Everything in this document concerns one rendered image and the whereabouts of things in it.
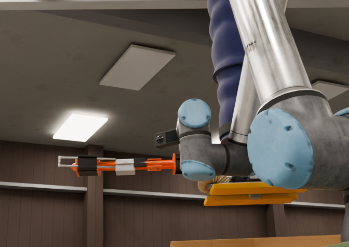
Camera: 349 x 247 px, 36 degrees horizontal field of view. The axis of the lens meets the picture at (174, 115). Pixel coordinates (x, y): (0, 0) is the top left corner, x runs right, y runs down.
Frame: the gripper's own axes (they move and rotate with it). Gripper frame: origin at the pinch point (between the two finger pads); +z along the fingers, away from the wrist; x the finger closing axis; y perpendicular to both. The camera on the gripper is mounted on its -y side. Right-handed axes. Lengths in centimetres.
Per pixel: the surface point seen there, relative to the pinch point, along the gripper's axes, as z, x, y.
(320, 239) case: -4, -32, 43
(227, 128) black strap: 9.5, 11.0, 18.4
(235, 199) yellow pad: 20.9, -12.8, 20.9
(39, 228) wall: 821, 113, -202
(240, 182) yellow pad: 3.3, -10.9, 20.1
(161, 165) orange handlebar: 13.3, -1.2, -5.9
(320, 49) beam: 410, 250, 206
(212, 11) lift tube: 14, 63, 17
